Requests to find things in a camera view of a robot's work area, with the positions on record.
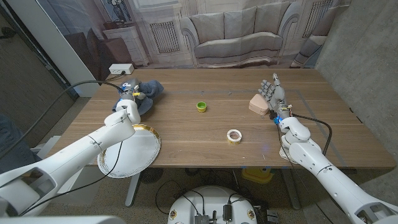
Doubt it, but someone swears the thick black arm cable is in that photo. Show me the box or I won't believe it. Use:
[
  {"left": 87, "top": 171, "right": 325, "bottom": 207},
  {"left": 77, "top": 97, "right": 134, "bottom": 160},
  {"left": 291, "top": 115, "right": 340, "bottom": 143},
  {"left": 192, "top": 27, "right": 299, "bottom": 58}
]
[
  {"left": 0, "top": 80, "right": 125, "bottom": 158},
  {"left": 292, "top": 113, "right": 333, "bottom": 156}
]

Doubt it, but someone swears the black door handle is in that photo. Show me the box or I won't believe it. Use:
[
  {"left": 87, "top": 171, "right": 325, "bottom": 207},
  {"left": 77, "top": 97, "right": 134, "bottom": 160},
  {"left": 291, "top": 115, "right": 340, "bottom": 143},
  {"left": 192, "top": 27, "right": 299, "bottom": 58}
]
[{"left": 0, "top": 27, "right": 16, "bottom": 40}]

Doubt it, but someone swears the person in blue jeans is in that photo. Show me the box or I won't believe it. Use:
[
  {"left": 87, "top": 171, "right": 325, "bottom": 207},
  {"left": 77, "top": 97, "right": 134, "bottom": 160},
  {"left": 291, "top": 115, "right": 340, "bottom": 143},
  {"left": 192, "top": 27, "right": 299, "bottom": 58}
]
[{"left": 0, "top": 114, "right": 43, "bottom": 174}]

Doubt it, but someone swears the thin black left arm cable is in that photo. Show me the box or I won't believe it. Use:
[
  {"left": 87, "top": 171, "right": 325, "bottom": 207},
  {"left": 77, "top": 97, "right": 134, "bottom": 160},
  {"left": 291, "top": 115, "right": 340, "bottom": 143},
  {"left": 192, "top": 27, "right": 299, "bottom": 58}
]
[{"left": 17, "top": 140, "right": 124, "bottom": 217}]

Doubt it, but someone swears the black round floor object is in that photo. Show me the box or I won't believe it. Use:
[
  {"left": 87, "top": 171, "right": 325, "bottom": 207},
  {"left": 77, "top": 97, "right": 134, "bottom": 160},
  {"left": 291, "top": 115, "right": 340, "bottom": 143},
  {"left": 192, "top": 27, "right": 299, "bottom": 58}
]
[{"left": 139, "top": 167, "right": 164, "bottom": 184}]

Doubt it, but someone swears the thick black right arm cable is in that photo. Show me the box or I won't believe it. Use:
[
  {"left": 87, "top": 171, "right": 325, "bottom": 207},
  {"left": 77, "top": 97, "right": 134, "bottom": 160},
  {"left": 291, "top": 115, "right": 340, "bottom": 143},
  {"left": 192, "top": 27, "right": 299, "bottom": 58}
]
[{"left": 292, "top": 113, "right": 333, "bottom": 156}]

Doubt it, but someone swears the gold-rimmed white paper plate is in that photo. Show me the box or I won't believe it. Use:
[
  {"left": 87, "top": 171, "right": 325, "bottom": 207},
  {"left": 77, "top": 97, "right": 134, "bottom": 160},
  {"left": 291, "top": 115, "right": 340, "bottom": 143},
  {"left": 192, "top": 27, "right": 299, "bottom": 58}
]
[{"left": 97, "top": 123, "right": 162, "bottom": 179}]

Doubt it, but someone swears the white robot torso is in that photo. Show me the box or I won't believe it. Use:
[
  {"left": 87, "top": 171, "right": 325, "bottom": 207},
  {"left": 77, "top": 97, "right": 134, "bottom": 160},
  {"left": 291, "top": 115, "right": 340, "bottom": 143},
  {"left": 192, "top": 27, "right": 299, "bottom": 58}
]
[{"left": 167, "top": 185, "right": 258, "bottom": 224}]

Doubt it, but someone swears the grey table leg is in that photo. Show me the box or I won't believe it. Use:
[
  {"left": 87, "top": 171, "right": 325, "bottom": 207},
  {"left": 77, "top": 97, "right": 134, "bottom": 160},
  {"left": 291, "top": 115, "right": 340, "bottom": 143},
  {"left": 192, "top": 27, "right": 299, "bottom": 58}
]
[
  {"left": 281, "top": 167, "right": 302, "bottom": 211},
  {"left": 124, "top": 170, "right": 142, "bottom": 208}
]

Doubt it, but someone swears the blue terry towel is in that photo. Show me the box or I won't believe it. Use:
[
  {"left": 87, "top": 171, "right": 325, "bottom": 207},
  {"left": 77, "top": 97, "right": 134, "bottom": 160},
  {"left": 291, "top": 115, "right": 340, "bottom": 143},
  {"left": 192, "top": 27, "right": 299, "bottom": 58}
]
[{"left": 112, "top": 80, "right": 165, "bottom": 116}]

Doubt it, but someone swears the white robot chest cover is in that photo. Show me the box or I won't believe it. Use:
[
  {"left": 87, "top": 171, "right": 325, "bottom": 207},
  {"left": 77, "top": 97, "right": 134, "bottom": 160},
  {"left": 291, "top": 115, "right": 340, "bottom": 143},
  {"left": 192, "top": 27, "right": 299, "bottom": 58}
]
[{"left": 0, "top": 215, "right": 127, "bottom": 224}]

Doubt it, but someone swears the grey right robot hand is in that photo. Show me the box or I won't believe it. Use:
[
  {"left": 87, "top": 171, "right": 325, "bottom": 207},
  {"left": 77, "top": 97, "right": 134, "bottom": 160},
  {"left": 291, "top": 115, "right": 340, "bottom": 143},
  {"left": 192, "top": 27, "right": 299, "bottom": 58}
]
[{"left": 258, "top": 73, "right": 293, "bottom": 121}]

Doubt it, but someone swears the printed sofa room backdrop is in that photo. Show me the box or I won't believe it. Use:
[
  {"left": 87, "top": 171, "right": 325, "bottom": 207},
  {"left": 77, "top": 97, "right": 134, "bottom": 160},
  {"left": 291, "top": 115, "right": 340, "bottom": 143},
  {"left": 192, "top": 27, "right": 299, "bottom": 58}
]
[{"left": 35, "top": 0, "right": 352, "bottom": 85}]

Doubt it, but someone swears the yellow floor object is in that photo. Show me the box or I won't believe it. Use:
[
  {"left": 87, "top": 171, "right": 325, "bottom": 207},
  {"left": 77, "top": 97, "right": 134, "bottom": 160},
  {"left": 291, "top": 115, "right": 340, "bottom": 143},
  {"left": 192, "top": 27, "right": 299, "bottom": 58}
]
[{"left": 241, "top": 167, "right": 274, "bottom": 184}]

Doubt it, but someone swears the white paper napkin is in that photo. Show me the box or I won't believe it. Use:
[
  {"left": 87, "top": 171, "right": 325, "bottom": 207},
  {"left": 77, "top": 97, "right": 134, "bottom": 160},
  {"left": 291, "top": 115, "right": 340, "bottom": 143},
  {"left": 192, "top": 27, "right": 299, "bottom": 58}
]
[{"left": 279, "top": 146, "right": 293, "bottom": 162}]

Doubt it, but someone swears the black power strip cable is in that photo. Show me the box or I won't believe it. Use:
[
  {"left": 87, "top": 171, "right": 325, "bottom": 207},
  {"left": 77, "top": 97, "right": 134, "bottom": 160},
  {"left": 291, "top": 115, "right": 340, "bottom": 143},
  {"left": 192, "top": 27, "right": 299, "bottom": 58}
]
[{"left": 104, "top": 70, "right": 127, "bottom": 83}]

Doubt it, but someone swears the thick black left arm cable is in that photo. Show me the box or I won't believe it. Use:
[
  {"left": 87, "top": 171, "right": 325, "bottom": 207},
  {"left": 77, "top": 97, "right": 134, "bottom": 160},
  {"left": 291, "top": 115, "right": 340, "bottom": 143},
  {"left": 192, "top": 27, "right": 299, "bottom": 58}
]
[{"left": 0, "top": 80, "right": 125, "bottom": 158}]

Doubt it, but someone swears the white power strip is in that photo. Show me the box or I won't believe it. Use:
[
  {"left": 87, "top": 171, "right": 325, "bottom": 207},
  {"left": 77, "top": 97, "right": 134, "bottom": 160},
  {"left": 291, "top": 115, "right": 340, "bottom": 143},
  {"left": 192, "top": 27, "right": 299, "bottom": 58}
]
[{"left": 108, "top": 63, "right": 135, "bottom": 75}]

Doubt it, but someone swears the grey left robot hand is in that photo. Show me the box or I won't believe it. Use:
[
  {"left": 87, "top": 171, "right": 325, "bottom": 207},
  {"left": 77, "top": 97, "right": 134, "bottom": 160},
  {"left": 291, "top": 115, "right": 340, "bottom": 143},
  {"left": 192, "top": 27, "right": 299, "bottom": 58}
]
[{"left": 119, "top": 78, "right": 147, "bottom": 102}]

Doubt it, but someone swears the white tape roll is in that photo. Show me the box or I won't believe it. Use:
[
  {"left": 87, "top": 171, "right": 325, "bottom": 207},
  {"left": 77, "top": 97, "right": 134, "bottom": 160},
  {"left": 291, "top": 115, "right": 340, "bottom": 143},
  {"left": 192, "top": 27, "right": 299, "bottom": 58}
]
[{"left": 226, "top": 129, "right": 243, "bottom": 145}]

